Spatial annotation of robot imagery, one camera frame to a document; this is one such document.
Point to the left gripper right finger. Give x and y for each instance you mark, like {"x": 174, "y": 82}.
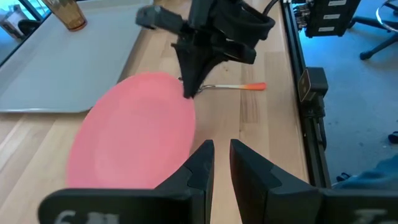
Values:
{"x": 264, "y": 193}

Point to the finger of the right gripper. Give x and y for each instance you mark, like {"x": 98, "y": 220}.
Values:
{"x": 188, "y": 68}
{"x": 203, "y": 65}

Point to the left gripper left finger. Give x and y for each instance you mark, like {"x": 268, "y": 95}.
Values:
{"x": 186, "y": 199}

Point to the pink round plate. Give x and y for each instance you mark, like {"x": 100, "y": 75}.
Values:
{"x": 130, "y": 130}

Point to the grey plastic tray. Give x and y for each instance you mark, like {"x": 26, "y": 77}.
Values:
{"x": 62, "y": 68}

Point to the amber faceted plastic cup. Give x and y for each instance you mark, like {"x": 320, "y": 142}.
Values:
{"x": 70, "y": 17}

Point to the black control box stack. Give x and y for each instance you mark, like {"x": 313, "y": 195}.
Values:
{"x": 329, "y": 18}

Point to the person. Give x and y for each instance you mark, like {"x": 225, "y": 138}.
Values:
{"x": 373, "y": 175}

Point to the black office chair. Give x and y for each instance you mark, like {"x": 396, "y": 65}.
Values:
{"x": 379, "y": 46}

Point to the black aluminium table frame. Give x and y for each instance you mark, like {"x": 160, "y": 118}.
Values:
{"x": 314, "y": 149}

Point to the black table-level camera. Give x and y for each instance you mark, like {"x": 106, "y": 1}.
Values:
{"x": 312, "y": 84}

